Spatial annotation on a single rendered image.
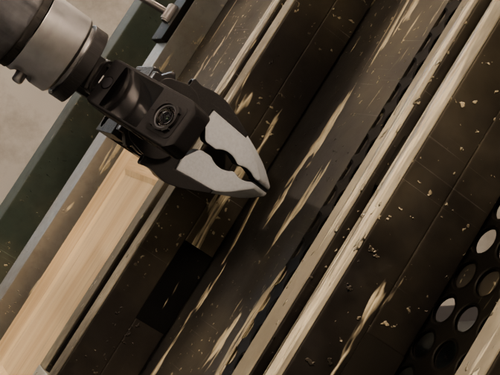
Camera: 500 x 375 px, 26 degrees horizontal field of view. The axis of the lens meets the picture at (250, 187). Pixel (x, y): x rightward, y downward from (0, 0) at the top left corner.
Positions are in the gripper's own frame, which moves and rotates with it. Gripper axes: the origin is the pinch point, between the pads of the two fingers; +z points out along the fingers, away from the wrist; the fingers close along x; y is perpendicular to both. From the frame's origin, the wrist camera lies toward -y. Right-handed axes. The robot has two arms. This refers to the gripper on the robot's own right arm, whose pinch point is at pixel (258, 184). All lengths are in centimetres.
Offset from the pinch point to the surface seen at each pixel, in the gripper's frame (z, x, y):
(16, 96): 37, -19, 402
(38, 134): 55, -9, 401
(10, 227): -1, 18, 75
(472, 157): -0.9, -5.6, -31.3
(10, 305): 0, 26, 51
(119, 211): 0.5, 8.1, 35.3
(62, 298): 0.5, 20.5, 35.8
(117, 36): -3, -16, 77
